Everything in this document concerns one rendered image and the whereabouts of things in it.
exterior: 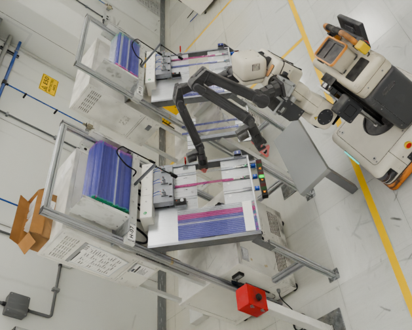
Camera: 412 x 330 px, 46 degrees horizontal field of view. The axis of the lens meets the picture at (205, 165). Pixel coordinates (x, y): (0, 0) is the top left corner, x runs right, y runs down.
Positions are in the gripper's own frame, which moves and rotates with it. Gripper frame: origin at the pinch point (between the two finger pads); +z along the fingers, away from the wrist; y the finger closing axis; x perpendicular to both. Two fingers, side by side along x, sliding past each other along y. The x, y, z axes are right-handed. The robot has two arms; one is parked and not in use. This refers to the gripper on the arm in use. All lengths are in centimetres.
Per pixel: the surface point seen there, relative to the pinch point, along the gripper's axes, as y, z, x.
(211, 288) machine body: 62, 52, -7
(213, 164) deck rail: -7.9, 2.7, 7.0
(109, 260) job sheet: 60, 3, -66
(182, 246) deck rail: 60, -1, -18
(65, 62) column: -272, 75, -159
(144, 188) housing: 14.5, -7.9, -41.0
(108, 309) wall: 23, 139, -107
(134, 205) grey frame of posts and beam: 34, -14, -46
